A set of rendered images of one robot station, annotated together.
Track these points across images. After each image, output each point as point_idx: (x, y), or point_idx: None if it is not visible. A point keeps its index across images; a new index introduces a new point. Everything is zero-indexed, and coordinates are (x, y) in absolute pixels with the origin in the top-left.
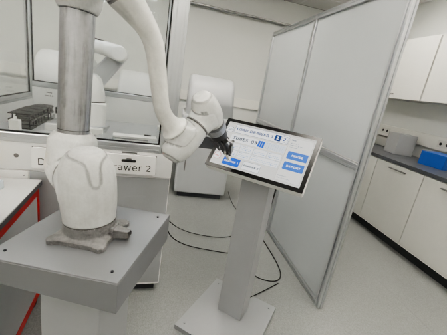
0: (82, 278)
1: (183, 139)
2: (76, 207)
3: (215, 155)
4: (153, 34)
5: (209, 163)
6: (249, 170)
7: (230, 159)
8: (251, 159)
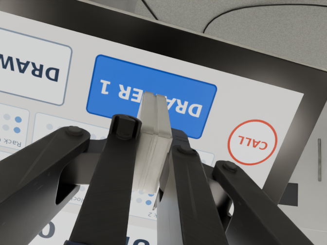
0: None
1: None
2: None
3: (265, 134)
4: None
5: (299, 75)
6: (2, 35)
7: (140, 103)
8: (20, 121)
